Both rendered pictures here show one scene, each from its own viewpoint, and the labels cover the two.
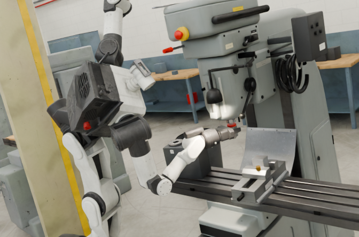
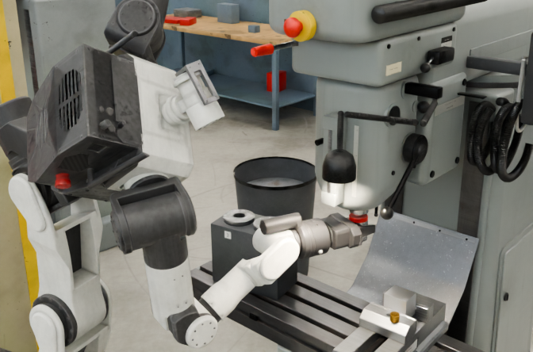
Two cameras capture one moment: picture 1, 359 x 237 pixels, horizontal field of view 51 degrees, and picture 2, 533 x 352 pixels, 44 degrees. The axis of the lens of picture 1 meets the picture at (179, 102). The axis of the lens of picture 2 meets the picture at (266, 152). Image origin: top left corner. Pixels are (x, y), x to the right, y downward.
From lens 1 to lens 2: 36 cm
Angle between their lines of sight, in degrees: 8
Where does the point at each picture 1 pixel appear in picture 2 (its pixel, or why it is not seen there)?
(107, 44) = (136, 11)
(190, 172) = not seen: hidden behind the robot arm
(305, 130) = (495, 243)
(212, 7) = not seen: outside the picture
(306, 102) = (510, 189)
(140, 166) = (160, 286)
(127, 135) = (146, 225)
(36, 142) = not seen: outside the picture
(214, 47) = (362, 66)
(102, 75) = (113, 83)
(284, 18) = (508, 13)
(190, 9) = not seen: outside the picture
